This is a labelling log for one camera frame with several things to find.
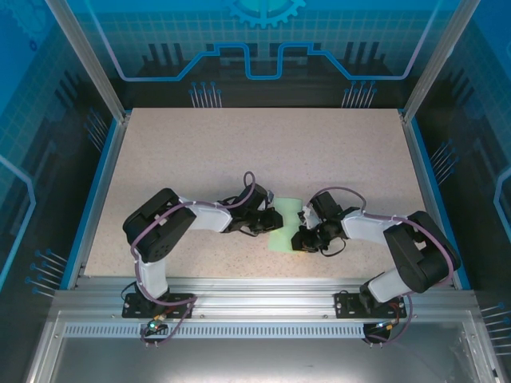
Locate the light green cloth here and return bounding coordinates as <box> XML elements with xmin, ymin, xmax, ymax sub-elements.
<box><xmin>267</xmin><ymin>196</ymin><xmax>307</xmax><ymax>253</ymax></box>

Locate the grey metal tray panel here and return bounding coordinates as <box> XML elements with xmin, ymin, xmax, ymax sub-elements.
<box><xmin>23</xmin><ymin>310</ymin><xmax>511</xmax><ymax>383</ymax></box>

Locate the long aluminium mounting rail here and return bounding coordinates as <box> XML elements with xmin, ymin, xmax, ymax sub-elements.
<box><xmin>53</xmin><ymin>276</ymin><xmax>478</xmax><ymax>320</ymax></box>

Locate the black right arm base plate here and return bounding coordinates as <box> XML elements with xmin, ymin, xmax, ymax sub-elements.
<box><xmin>334</xmin><ymin>290</ymin><xmax>404</xmax><ymax>320</ymax></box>

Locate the slotted metal cable duct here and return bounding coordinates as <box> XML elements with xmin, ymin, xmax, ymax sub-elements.
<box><xmin>62</xmin><ymin>323</ymin><xmax>400</xmax><ymax>339</ymax></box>

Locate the blue and aluminium side rail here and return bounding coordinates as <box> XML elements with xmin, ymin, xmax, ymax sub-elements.
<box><xmin>401</xmin><ymin>117</ymin><xmax>472</xmax><ymax>290</ymax></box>
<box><xmin>59</xmin><ymin>117</ymin><xmax>129</xmax><ymax>290</ymax></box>

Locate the cable connector with red wires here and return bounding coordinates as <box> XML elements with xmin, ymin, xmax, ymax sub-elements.
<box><xmin>373</xmin><ymin>317</ymin><xmax>402</xmax><ymax>332</ymax></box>

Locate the cable connector with green light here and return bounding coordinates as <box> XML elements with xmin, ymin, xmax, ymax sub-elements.
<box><xmin>145</xmin><ymin>314</ymin><xmax>167</xmax><ymax>334</ymax></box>

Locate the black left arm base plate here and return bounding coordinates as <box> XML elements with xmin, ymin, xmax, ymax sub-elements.
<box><xmin>121</xmin><ymin>292</ymin><xmax>196</xmax><ymax>320</ymax></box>

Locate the aluminium frame post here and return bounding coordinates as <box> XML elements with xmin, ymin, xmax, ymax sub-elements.
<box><xmin>400</xmin><ymin>0</ymin><xmax>480</xmax><ymax>123</ymax></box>
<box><xmin>44</xmin><ymin>0</ymin><xmax>132</xmax><ymax>123</ymax></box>

